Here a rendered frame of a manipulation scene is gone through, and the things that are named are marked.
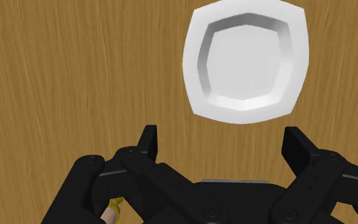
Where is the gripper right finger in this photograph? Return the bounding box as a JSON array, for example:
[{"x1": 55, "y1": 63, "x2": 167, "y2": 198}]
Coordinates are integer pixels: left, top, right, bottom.
[{"x1": 268, "y1": 126, "x2": 358, "y2": 224}]

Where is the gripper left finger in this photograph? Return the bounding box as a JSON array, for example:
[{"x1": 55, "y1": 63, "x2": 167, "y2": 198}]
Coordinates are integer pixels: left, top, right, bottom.
[{"x1": 41, "y1": 124, "x2": 226, "y2": 224}]

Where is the yellow and pink figure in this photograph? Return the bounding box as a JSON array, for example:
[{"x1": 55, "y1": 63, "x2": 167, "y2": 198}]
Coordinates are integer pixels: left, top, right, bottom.
[{"x1": 99, "y1": 196, "x2": 125, "y2": 224}]

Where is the white square plate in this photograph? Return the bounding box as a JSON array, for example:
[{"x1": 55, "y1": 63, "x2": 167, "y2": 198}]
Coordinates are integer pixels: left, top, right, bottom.
[{"x1": 182, "y1": 0, "x2": 310, "y2": 125}]

